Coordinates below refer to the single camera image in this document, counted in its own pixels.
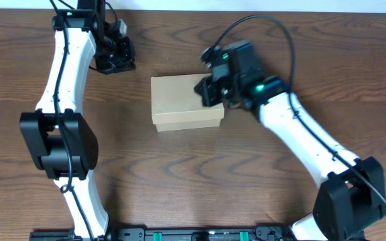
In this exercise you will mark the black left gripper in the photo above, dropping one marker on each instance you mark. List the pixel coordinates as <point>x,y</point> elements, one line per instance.
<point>116,63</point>

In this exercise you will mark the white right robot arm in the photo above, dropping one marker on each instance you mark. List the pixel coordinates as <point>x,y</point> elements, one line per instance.
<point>351,190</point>

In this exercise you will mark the brown cardboard box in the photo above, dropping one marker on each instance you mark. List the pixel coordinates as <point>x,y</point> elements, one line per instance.
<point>176,106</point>

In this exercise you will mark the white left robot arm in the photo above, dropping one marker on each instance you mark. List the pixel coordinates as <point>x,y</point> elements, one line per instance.
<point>57,136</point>

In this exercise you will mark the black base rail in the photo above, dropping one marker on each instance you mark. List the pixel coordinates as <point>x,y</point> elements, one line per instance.
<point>263,233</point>

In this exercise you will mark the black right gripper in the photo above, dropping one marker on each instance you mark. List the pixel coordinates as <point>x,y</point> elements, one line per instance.
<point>211,90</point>

